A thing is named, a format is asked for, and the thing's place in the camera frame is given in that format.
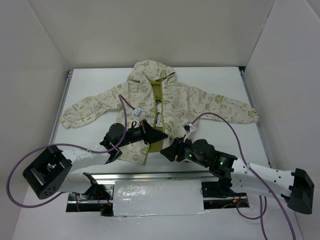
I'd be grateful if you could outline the cream jacket with green print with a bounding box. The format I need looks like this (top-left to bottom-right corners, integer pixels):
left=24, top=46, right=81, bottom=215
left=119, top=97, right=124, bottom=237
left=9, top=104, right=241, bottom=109
left=60, top=60, right=259, bottom=165

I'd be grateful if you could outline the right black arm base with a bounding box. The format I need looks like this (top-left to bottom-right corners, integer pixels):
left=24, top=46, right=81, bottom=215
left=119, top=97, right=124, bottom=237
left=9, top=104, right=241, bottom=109
left=200, top=177, right=247, bottom=199

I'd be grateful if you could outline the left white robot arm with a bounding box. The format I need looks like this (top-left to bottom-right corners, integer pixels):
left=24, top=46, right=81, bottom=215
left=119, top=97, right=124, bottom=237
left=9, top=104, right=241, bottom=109
left=22, top=119, right=168, bottom=200

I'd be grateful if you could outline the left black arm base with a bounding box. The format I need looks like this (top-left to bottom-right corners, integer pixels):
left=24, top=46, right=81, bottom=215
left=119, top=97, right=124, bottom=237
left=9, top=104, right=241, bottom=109
left=83, top=172, right=111, bottom=202

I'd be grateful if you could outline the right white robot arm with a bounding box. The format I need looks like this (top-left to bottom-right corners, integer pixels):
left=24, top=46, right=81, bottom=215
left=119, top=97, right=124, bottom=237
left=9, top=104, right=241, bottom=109
left=160, top=138, right=315, bottom=215

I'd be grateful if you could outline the silver foil covered panel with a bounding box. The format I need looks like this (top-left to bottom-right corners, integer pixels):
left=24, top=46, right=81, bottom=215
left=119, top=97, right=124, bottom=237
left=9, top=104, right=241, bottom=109
left=113, top=179, right=205, bottom=217

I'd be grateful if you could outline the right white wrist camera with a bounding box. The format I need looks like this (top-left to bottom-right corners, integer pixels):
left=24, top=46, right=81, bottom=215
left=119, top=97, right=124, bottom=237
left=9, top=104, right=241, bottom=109
left=183, top=122, right=197, bottom=140

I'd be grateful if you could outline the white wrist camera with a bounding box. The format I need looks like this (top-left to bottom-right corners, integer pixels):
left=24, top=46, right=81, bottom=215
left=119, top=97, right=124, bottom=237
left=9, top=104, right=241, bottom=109
left=183, top=122, right=197, bottom=140
left=132, top=105, right=144, bottom=118

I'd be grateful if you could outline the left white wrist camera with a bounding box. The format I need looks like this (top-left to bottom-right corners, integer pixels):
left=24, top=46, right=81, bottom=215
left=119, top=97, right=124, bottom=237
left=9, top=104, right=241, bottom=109
left=132, top=105, right=144, bottom=118

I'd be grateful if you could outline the aluminium front rail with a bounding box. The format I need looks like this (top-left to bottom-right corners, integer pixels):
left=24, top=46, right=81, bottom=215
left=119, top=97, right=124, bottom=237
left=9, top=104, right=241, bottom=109
left=90, top=171, right=219, bottom=184

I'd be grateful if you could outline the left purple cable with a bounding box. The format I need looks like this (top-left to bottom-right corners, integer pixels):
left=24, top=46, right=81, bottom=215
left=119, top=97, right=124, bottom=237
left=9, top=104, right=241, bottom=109
left=5, top=94, right=137, bottom=209

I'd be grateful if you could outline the left aluminium frame rail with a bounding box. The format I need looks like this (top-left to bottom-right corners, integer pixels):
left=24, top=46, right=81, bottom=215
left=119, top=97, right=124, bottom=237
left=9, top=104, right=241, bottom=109
left=48, top=69, right=74, bottom=145

